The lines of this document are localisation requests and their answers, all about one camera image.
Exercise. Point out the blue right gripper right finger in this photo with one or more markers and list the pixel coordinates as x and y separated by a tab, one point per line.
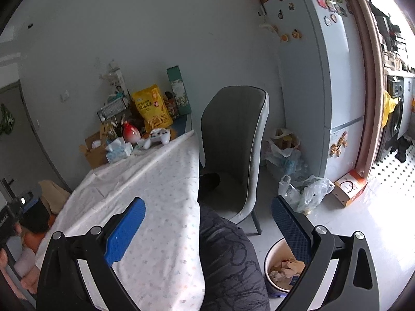
294	228

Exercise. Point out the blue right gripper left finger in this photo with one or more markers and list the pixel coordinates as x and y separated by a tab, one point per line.
123	228

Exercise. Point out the round trash bin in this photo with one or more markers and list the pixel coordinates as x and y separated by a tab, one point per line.
282	269

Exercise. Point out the person's left hand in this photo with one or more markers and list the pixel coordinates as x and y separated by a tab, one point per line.
26	269

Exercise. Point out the clear plastic bag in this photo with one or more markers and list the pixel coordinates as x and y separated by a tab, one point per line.
304	196

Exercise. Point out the white floral tablecloth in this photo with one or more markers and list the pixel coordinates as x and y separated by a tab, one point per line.
161	268

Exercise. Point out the grey door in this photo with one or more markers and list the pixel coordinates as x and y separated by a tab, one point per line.
24	163

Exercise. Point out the orange white box on floor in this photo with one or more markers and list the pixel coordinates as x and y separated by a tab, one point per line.
349	187

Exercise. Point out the dark patterned trouser leg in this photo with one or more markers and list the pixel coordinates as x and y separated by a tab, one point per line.
232	274

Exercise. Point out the blue tissue box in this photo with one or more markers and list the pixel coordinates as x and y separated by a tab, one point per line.
118	150

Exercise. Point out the open brown cardboard box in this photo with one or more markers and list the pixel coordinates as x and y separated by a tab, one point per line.
95	156

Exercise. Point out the red white vase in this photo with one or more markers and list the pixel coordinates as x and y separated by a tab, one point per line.
130	133

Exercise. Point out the black pen cup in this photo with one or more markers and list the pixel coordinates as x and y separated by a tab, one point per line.
119	130

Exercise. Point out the white game controller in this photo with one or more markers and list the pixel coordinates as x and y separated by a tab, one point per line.
157	136

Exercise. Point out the grey upholstered chair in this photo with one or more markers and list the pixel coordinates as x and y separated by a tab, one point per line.
232	129

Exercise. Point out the yellow snack bag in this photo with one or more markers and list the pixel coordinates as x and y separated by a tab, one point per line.
151	106

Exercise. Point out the green tall carton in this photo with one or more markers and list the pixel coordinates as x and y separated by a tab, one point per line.
179	91

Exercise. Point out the white paper bag with portrait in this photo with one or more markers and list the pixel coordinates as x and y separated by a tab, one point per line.
115	80

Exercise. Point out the washing machine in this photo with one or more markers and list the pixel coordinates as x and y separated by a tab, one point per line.
399	88

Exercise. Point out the white refrigerator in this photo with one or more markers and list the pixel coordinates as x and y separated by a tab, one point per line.
321	67

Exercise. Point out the black wire basket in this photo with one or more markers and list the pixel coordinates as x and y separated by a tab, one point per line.
112	109

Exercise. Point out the wall light switch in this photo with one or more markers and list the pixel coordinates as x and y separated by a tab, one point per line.
64	96

